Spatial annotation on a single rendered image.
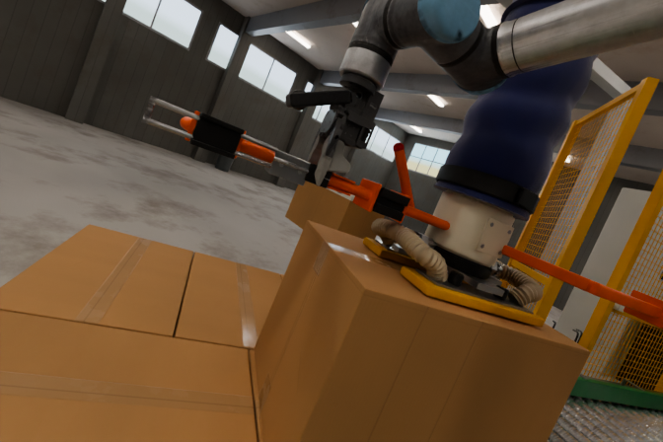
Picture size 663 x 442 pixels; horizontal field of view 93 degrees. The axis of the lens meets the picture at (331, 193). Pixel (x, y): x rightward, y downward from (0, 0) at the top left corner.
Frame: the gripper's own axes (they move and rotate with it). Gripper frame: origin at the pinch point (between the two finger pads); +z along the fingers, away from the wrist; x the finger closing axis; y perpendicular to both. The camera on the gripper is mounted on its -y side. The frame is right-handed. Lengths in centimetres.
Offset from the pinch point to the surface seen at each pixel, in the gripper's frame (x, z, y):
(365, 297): -17.4, 13.9, 10.7
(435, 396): -17.3, 28.5, 32.8
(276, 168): -2.8, 0.9, -7.0
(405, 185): -0.3, -5.6, 20.4
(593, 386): 27, 45, 178
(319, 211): 149, 26, 58
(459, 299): -13.5, 11.1, 32.7
